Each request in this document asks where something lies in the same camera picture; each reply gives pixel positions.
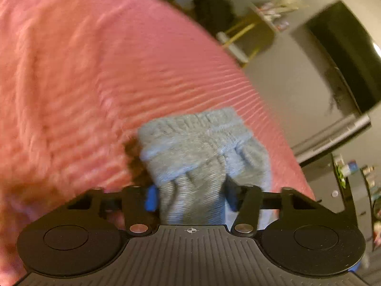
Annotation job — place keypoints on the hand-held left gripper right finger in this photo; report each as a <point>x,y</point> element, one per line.
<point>232,198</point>

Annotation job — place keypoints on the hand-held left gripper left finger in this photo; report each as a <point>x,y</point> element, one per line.
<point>151,198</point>

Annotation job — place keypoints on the grey-blue knit pants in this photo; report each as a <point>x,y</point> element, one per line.
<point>196,155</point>

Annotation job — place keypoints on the green leafy decoration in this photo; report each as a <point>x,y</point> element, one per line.
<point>340,172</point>

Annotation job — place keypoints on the tall white standing panel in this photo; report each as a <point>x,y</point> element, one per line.
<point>330,138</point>

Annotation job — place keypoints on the grey low cabinet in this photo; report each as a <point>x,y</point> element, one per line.
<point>354,205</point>

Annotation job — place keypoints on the pink ribbed bedspread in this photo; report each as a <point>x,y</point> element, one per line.
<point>89,80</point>

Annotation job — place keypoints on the yellow-legged side table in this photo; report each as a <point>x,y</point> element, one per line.
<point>253,32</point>

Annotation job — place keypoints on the black bag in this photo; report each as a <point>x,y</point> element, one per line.
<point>212,12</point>

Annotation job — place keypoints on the black wall television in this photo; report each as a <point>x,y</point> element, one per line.
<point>345,59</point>

